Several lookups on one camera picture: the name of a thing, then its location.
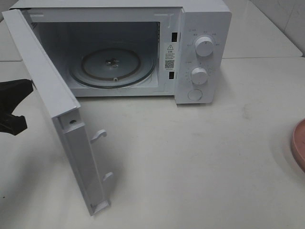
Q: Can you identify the white microwave knob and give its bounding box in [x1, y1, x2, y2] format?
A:
[191, 67, 208, 85]
[194, 35, 214, 57]

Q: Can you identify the pink round plate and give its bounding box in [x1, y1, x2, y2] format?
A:
[291, 119, 305, 172]

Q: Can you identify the white microwave oven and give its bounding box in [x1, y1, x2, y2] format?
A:
[3, 0, 232, 104]

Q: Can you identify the white microwave door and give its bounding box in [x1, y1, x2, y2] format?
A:
[2, 10, 110, 215]

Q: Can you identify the glass microwave turntable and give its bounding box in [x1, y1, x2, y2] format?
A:
[69, 48, 157, 89]

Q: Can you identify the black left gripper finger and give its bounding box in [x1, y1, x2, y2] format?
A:
[0, 114, 27, 135]
[0, 79, 33, 114]

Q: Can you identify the round white door button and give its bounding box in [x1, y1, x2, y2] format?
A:
[188, 89, 203, 101]

